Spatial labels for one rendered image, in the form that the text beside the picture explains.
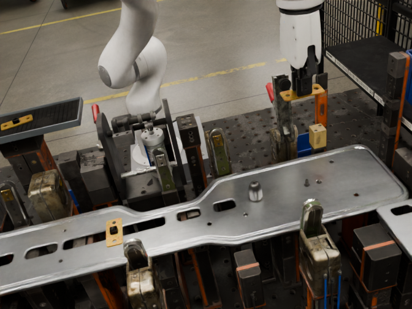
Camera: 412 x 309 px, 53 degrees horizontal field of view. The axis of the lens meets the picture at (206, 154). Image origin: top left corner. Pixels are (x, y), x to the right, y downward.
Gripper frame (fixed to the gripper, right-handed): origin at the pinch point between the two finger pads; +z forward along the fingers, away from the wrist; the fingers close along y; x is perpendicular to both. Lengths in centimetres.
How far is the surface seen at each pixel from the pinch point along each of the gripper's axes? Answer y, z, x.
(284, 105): -15.1, 13.7, 1.2
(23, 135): -27, 12, -65
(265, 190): -1.6, 27.4, -9.1
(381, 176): 3.2, 27.4, 17.7
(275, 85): -15.1, 7.7, -0.9
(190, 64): -310, 128, 2
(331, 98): -82, 58, 44
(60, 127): -27, 12, -56
